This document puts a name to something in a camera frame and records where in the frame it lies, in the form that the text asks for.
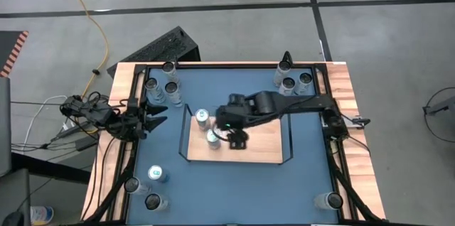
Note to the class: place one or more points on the white Celsius can yellow band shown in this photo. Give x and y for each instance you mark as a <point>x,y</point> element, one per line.
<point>334,200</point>

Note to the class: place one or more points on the grey stand leg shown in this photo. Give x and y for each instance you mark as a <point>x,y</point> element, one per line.
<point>442,107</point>

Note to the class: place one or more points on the black floor beam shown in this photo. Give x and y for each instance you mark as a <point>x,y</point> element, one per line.
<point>49,169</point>

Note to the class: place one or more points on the white Celsius Arctic Vibe can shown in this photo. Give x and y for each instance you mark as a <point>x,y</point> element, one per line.
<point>305,77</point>
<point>171,87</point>
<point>151,84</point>

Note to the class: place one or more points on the black pointed bracket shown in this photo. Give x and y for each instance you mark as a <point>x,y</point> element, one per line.
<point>287,57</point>

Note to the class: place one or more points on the black power strip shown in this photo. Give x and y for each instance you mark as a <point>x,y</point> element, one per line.
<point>71,133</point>

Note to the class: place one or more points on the white Celsius Peach Vibe can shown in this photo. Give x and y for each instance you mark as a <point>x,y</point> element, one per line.
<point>288,83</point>

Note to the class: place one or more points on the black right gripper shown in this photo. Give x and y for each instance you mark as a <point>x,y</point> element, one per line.
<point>232,116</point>

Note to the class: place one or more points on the blue silver Red Bull can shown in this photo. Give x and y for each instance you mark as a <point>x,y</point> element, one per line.
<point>202,115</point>
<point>155,172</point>
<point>212,138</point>

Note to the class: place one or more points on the wooden shelf with black frame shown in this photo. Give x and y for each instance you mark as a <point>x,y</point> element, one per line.
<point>259,148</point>

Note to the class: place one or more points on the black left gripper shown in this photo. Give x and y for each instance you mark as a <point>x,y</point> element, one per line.
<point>133,124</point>

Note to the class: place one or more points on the white blue yellow container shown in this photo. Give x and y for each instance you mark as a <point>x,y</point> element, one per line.
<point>42,215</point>

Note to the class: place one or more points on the grey cabinet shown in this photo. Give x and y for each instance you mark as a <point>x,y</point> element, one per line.
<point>4,126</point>

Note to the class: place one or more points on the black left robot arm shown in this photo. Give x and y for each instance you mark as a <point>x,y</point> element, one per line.
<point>96,116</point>

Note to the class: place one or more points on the black wheel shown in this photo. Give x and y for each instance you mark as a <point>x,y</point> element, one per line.
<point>12,219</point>

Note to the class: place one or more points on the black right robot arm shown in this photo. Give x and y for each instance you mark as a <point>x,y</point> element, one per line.
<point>302,102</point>

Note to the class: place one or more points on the black power adapter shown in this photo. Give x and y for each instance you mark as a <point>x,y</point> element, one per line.
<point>86,143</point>

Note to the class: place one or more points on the blue table mat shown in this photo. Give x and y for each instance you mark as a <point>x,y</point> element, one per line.
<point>249,190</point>

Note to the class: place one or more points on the black orange striped floor mat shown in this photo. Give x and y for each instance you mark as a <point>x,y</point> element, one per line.
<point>9,48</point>

